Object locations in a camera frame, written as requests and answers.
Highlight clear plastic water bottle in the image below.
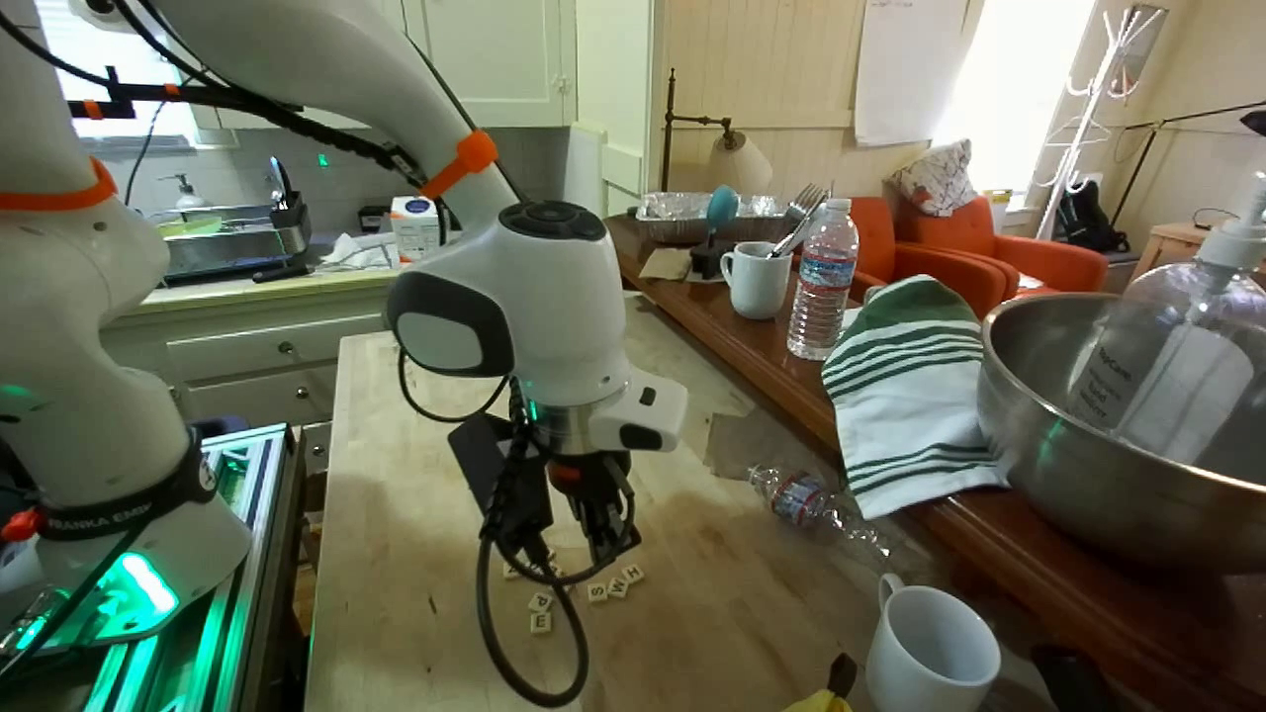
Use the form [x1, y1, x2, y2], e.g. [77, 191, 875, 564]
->
[782, 192, 861, 364]

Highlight orange armchair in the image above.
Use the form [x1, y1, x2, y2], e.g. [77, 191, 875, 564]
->
[844, 192, 1112, 320]

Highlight small orange velcro strap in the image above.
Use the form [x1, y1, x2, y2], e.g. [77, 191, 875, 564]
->
[418, 126, 508, 202]

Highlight aluminium foil tray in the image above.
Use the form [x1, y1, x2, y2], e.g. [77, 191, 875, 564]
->
[632, 191, 796, 225]

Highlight black kitchen faucet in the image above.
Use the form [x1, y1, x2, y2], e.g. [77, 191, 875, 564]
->
[260, 155, 316, 270]

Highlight clear soap pump bottle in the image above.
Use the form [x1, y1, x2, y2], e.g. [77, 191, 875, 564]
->
[1059, 170, 1266, 468]

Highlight patterned cushion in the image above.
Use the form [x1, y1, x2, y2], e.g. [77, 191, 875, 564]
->
[884, 134, 980, 223]

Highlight metal spoon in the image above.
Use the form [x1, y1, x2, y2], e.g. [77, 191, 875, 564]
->
[767, 216, 813, 260]

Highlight beige drawer cabinet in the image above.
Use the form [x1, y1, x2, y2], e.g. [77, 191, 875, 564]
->
[103, 270, 438, 431]

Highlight large orange velcro strap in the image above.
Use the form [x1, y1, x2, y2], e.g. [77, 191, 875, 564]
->
[0, 155, 120, 213]

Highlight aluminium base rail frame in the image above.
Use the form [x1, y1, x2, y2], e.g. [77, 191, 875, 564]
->
[0, 419, 306, 712]

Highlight white coat rack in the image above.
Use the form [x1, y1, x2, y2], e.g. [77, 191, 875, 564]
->
[1033, 0, 1170, 243]

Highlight crushed clear plastic bottle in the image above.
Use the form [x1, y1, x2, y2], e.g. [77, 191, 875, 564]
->
[749, 461, 875, 539]

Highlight white crumpled rag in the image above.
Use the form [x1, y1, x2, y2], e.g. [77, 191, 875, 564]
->
[321, 228, 401, 274]

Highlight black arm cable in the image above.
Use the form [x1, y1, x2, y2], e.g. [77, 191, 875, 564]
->
[0, 0, 594, 712]

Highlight dark brown wooden table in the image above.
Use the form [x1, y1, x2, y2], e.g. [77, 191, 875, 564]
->
[591, 213, 1266, 712]

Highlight steel kitchen sink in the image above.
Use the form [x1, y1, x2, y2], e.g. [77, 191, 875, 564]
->
[149, 208, 292, 290]

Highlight floor lamp beige shade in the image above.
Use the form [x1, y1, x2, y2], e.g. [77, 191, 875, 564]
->
[657, 66, 780, 202]

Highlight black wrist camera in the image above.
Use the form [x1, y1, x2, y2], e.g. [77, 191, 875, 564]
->
[449, 410, 549, 558]

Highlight black bag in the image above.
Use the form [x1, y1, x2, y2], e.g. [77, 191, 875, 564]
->
[1051, 175, 1133, 254]

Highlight black metal boom stand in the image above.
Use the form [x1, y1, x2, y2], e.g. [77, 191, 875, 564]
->
[72, 62, 271, 132]

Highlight large steel mixing bowl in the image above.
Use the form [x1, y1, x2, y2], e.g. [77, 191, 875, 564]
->
[979, 290, 1266, 572]

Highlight white hanging wall paper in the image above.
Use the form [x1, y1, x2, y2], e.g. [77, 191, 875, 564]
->
[851, 0, 975, 152]

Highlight blue fan object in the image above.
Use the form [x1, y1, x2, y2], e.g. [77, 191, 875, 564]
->
[687, 182, 743, 285]

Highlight white ceramic mug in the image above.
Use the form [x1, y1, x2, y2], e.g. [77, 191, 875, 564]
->
[861, 571, 1005, 712]
[715, 237, 801, 326]

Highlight green striped white towel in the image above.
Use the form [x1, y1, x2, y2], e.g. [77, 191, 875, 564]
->
[818, 274, 1014, 521]

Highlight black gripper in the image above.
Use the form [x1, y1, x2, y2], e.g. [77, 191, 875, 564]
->
[529, 407, 650, 572]

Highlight small wooden side table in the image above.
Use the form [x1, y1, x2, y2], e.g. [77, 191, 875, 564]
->
[1140, 216, 1211, 274]

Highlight brown paper sheet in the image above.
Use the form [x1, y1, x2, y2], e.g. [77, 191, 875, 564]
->
[637, 245, 701, 285]

